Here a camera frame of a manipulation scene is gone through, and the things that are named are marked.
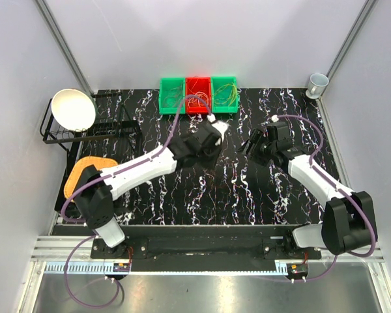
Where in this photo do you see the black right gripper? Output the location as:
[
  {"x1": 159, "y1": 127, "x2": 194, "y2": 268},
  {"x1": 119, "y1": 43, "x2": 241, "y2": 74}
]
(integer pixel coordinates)
[{"x1": 237, "y1": 128, "x2": 276, "y2": 167}]

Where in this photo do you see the yellow cable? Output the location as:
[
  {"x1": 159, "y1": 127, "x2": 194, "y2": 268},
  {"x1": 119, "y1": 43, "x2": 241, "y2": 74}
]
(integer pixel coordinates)
[{"x1": 213, "y1": 81, "x2": 239, "y2": 106}]

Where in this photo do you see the white cable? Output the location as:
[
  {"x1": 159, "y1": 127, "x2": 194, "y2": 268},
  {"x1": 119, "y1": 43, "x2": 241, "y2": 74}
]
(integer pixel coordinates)
[{"x1": 188, "y1": 89, "x2": 212, "y2": 108}]

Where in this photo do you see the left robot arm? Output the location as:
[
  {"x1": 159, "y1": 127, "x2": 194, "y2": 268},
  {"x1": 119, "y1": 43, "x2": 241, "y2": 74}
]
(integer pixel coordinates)
[{"x1": 72, "y1": 121, "x2": 229, "y2": 258}]

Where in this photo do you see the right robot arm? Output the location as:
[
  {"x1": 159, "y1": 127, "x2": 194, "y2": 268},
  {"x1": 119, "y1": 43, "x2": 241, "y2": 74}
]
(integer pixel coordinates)
[{"x1": 239, "y1": 127, "x2": 377, "y2": 259}]

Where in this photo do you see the left green plastic bin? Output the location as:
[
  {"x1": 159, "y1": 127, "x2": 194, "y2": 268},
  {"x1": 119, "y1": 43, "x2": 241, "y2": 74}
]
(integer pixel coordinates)
[{"x1": 158, "y1": 78, "x2": 186, "y2": 115}]

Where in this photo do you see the green plastic bin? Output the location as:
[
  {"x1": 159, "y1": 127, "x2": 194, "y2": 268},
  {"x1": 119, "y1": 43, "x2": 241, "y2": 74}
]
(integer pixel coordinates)
[
  {"x1": 210, "y1": 76, "x2": 239, "y2": 114},
  {"x1": 158, "y1": 78, "x2": 186, "y2": 115}
]

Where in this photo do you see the red plastic bin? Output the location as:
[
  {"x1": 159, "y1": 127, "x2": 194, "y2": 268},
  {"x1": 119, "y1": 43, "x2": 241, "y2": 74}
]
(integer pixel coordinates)
[{"x1": 185, "y1": 76, "x2": 212, "y2": 114}]

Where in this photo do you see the right green plastic bin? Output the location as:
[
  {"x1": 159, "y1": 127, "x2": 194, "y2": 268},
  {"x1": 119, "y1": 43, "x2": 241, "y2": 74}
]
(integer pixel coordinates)
[{"x1": 210, "y1": 76, "x2": 239, "y2": 114}]

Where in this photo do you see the white mug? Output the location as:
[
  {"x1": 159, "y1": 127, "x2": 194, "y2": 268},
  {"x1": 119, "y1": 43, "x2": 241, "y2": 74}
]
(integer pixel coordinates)
[{"x1": 306, "y1": 73, "x2": 329, "y2": 99}]

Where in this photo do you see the white bowl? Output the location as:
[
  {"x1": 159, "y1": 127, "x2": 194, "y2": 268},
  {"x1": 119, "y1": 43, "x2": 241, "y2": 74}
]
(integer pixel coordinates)
[{"x1": 51, "y1": 89, "x2": 96, "y2": 132}]

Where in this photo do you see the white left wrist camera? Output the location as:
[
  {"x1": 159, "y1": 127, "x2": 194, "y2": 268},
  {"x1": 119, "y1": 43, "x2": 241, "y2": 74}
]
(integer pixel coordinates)
[{"x1": 209, "y1": 119, "x2": 229, "y2": 146}]

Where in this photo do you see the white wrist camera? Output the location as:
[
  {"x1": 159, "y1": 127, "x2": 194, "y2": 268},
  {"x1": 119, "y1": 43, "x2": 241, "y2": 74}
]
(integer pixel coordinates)
[
  {"x1": 270, "y1": 115, "x2": 280, "y2": 123},
  {"x1": 209, "y1": 119, "x2": 229, "y2": 146}
]

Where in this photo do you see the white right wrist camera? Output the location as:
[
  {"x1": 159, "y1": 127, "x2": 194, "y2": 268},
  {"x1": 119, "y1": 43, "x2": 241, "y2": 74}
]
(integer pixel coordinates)
[{"x1": 270, "y1": 115, "x2": 280, "y2": 123}]

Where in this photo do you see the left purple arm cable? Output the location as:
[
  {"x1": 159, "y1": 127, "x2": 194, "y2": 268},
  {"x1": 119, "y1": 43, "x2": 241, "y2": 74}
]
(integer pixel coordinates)
[{"x1": 61, "y1": 95, "x2": 216, "y2": 309}]

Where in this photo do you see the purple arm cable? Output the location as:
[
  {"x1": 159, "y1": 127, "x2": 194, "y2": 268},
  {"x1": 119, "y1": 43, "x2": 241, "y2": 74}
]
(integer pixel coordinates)
[
  {"x1": 61, "y1": 95, "x2": 216, "y2": 309},
  {"x1": 257, "y1": 113, "x2": 379, "y2": 283}
]

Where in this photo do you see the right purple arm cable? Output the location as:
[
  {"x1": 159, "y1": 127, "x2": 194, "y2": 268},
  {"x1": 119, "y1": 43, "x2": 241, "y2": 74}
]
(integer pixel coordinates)
[{"x1": 257, "y1": 113, "x2": 379, "y2": 283}]

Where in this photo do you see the black wire dish rack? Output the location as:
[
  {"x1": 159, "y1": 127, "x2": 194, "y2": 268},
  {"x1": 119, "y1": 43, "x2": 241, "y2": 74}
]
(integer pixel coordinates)
[{"x1": 39, "y1": 91, "x2": 143, "y2": 212}]

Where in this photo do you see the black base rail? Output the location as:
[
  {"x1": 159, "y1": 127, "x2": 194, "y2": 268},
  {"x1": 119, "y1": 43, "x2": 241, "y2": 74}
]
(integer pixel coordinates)
[{"x1": 91, "y1": 225, "x2": 322, "y2": 274}]

